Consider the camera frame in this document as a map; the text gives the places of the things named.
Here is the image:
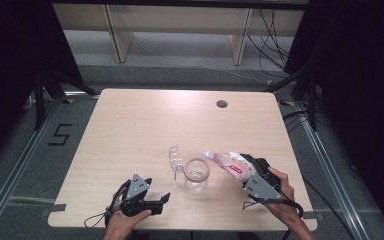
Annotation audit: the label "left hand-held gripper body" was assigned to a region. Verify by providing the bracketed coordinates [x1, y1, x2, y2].
[119, 173, 154, 218]

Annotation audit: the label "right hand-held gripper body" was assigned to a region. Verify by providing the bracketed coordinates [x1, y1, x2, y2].
[243, 157, 283, 201]

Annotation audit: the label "red and white sugar bag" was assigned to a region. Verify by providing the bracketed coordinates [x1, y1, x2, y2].
[202, 150, 258, 183]

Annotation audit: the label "clear glass measuring cup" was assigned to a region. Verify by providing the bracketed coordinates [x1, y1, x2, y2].
[168, 144, 212, 194]

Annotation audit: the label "person's right hand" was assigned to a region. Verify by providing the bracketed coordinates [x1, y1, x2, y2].
[263, 167, 302, 228]

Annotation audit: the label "person's left hand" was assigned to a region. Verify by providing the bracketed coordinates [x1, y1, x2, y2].
[103, 186, 153, 240]

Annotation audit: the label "dark grey tape patch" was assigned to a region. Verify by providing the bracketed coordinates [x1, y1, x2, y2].
[41, 203, 68, 218]

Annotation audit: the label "black metal stand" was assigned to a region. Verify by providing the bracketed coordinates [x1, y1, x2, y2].
[33, 65, 100, 131]
[263, 64, 319, 132]

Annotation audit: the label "black curtain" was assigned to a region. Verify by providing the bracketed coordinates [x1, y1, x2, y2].
[283, 0, 384, 240]
[0, 0, 85, 171]

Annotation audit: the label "light wooden shelf unit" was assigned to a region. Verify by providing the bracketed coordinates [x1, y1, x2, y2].
[52, 3, 305, 66]

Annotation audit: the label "black metal beam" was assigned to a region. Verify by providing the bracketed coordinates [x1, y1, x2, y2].
[51, 0, 311, 10]

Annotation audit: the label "black wrist strap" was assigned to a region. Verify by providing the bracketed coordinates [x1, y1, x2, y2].
[83, 179, 132, 230]
[242, 196, 305, 218]

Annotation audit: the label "short black cables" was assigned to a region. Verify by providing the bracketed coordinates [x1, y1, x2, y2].
[281, 109, 315, 133]

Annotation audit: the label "aluminium floor rail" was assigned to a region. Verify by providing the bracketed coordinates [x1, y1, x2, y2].
[0, 96, 63, 240]
[294, 99, 372, 240]

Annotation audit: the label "long black floor cable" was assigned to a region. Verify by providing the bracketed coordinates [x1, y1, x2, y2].
[301, 176, 358, 240]

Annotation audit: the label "bundle of black cables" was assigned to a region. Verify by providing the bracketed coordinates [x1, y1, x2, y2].
[246, 9, 292, 80]

